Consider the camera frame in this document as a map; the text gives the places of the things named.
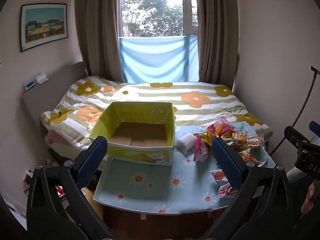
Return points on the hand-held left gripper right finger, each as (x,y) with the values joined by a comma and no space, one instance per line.
(227,162)

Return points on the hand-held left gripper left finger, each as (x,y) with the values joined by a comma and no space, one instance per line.
(91,160)

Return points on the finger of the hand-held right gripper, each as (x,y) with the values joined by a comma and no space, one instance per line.
(295,137)
(315,127)

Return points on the pink and white candy bag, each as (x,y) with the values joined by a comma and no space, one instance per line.
(201,151)

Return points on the clear waffle packet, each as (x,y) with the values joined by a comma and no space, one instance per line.
(253,141)

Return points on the green cardboard box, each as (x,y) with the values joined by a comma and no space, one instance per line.
(140,156)

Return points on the person's right hand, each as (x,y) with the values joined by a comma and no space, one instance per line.
(308,197)

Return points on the small red and white packet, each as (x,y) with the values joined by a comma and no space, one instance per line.
(226,191)
(218,175)

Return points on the yellow and red snack packet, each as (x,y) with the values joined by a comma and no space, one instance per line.
(248,158)

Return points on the gold foil snack packet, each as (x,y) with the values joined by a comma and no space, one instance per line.
(208,136)

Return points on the pink folded bedding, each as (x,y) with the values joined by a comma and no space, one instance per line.
(57,138)

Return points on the red box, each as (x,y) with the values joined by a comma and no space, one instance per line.
(60,192)

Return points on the white plastic packet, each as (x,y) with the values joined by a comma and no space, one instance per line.
(185,142)

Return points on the daisy print tablecloth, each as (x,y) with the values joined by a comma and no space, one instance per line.
(155,187)

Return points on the striped floral blanket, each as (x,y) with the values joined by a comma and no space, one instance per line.
(200,97)

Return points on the grey headboard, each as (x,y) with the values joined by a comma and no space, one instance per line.
(50,87)

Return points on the white and blue packet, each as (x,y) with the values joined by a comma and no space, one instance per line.
(37,80)

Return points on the light blue cloth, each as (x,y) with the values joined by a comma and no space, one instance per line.
(157,60)

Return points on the brown curtain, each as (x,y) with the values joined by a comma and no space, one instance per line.
(217,35)
(97,30)

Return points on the window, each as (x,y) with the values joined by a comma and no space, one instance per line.
(152,10)

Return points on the framed wall picture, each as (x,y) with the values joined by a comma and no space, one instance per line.
(43,26)

